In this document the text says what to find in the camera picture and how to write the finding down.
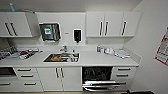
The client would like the small sink soap pump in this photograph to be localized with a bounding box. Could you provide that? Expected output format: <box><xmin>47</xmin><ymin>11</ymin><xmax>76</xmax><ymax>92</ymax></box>
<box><xmin>72</xmin><ymin>49</ymin><xmax>77</xmax><ymax>56</ymax></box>

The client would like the black wall soap dispenser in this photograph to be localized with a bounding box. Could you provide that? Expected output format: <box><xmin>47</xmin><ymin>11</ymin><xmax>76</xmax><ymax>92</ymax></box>
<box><xmin>73</xmin><ymin>28</ymin><xmax>83</xmax><ymax>44</ymax></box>

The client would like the small white bottle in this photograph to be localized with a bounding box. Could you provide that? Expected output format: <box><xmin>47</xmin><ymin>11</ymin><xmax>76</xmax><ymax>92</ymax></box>
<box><xmin>100</xmin><ymin>46</ymin><xmax>105</xmax><ymax>54</ymax></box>

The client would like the white cabinet drawer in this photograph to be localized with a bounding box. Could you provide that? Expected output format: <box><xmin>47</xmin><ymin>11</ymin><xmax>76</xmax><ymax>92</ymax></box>
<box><xmin>111</xmin><ymin>72</ymin><xmax>136</xmax><ymax>83</ymax></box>
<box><xmin>13</xmin><ymin>67</ymin><xmax>38</xmax><ymax>74</ymax></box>
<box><xmin>14</xmin><ymin>72</ymin><xmax>40</xmax><ymax>81</ymax></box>
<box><xmin>111</xmin><ymin>66</ymin><xmax>138</xmax><ymax>74</ymax></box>
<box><xmin>15</xmin><ymin>79</ymin><xmax>44</xmax><ymax>93</ymax></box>

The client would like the chrome sink faucet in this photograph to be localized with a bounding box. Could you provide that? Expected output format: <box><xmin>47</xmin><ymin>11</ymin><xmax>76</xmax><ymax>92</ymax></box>
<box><xmin>59</xmin><ymin>45</ymin><xmax>69</xmax><ymax>54</ymax></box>

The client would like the dish drying rack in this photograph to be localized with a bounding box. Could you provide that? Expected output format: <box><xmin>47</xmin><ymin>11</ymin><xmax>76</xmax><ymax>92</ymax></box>
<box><xmin>0</xmin><ymin>46</ymin><xmax>44</xmax><ymax>61</ymax></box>

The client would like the orange item in sink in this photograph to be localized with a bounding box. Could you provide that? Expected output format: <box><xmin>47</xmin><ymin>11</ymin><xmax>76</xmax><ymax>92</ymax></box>
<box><xmin>51</xmin><ymin>54</ymin><xmax>63</xmax><ymax>62</ymax></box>

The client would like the white lower cabinet door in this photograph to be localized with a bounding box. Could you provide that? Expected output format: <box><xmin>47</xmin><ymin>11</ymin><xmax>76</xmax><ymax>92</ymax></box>
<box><xmin>36</xmin><ymin>67</ymin><xmax>63</xmax><ymax>92</ymax></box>
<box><xmin>59</xmin><ymin>66</ymin><xmax>83</xmax><ymax>92</ymax></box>

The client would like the stainless steel sink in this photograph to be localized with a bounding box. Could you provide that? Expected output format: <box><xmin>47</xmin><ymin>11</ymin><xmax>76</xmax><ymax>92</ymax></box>
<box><xmin>42</xmin><ymin>52</ymin><xmax>81</xmax><ymax>64</ymax></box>

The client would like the blue bottle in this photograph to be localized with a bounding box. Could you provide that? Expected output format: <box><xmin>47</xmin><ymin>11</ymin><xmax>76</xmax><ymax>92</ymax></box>
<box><xmin>9</xmin><ymin>2</ymin><xmax>16</xmax><ymax>13</ymax></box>

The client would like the large colourful wall poster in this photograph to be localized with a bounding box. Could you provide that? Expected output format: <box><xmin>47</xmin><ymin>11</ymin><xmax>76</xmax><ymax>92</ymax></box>
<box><xmin>154</xmin><ymin>26</ymin><xmax>168</xmax><ymax>67</ymax></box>

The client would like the steel paper towel dispenser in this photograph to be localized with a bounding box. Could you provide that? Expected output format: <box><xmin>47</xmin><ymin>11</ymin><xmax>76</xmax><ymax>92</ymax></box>
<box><xmin>38</xmin><ymin>22</ymin><xmax>63</xmax><ymax>43</ymax></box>

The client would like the built-in black microwave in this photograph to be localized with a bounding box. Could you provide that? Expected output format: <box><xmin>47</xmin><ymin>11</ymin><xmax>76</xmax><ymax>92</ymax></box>
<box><xmin>0</xmin><ymin>67</ymin><xmax>16</xmax><ymax>78</ymax></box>

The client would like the white drawer below microwave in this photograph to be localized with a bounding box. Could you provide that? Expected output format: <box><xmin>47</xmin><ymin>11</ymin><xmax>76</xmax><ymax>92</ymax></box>
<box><xmin>0</xmin><ymin>77</ymin><xmax>17</xmax><ymax>93</ymax></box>

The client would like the stainless steel dishwasher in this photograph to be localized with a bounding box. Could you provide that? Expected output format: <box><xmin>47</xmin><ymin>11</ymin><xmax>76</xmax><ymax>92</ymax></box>
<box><xmin>81</xmin><ymin>65</ymin><xmax>129</xmax><ymax>93</ymax></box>

